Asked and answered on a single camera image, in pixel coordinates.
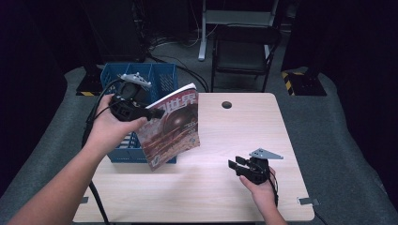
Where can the grey tape strip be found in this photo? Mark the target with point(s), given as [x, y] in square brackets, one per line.
[85, 200]
[309, 201]

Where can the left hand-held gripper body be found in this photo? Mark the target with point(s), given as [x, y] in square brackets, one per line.
[128, 106]

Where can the red cover magazine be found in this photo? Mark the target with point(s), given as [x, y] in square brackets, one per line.
[175, 131]

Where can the person's right hand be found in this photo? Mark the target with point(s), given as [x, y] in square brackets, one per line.
[264, 193]

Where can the black striped stand base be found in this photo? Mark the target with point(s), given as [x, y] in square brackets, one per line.
[305, 84]
[90, 84]

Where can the person's left hand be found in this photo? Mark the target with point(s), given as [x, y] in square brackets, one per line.
[108, 131]

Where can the black folding chair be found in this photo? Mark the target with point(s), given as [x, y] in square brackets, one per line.
[244, 56]

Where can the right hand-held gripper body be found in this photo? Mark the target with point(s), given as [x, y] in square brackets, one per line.
[258, 172]

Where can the black cabinet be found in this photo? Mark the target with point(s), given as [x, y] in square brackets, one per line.
[115, 31]

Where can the white metal desk frame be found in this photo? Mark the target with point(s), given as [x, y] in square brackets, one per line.
[202, 37]

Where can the blue plastic file rack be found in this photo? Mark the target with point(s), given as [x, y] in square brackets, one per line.
[162, 78]

